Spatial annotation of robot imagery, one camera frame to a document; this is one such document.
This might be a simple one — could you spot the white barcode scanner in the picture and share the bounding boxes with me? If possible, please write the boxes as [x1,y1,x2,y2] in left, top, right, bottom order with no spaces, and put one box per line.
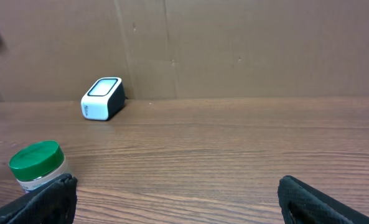
[80,77,126,121]

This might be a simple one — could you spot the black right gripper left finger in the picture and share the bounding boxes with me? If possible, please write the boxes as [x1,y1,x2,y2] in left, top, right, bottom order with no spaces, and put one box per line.
[0,174,78,224]

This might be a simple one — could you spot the green lid jar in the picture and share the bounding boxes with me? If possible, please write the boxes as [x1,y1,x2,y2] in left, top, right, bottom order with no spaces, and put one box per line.
[9,140,74,193]

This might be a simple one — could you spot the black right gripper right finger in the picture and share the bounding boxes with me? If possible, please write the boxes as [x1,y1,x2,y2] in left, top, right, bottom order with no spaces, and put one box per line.
[278,175,369,224]

